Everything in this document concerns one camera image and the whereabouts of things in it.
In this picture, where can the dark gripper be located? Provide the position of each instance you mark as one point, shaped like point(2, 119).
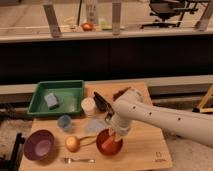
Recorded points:
point(116, 137)

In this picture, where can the red pepper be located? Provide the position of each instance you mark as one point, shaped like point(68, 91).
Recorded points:
point(108, 144)

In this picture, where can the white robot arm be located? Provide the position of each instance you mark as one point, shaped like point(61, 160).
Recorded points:
point(130, 106)

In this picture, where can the red bowl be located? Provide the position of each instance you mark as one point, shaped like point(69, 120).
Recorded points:
point(102, 136)

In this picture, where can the purple bowl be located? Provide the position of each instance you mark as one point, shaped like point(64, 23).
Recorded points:
point(38, 145)

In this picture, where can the clear plastic lid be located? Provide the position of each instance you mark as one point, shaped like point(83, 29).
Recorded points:
point(95, 126)

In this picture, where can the wooden ladle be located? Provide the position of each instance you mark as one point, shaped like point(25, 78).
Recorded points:
point(87, 140)

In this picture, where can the black wedge object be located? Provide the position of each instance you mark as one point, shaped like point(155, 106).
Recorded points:
point(101, 103)

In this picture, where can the white cup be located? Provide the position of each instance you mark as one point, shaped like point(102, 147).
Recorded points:
point(88, 105)

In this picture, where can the yellow onion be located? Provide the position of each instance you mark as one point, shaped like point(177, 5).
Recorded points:
point(72, 143)

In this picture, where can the blue plastic cup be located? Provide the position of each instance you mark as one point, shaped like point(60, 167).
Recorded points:
point(64, 122)

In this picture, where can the silver fork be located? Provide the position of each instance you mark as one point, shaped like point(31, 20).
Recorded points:
point(71, 160)

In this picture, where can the blue sponge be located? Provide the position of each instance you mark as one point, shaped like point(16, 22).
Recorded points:
point(51, 100)

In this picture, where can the green plastic tray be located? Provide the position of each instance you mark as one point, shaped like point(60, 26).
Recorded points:
point(69, 94)

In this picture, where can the orange round object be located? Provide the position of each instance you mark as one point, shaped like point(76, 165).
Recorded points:
point(87, 26)

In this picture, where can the black office chair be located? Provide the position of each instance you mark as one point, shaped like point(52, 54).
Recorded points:
point(165, 9)

